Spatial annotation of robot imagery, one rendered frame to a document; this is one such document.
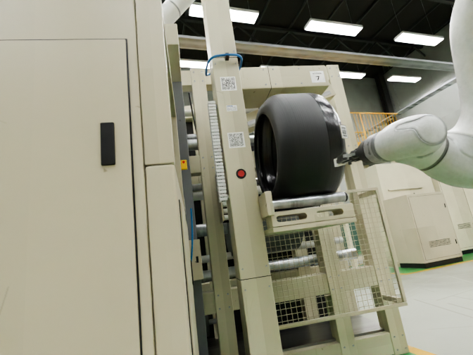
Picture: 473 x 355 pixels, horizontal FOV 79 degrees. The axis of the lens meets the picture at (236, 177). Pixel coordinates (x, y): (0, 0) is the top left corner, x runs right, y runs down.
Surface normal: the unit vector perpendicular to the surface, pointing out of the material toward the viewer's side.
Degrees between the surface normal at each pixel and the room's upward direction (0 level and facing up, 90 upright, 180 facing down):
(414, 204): 90
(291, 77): 90
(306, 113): 75
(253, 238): 90
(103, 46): 90
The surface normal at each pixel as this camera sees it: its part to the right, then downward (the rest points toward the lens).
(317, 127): 0.14, -0.28
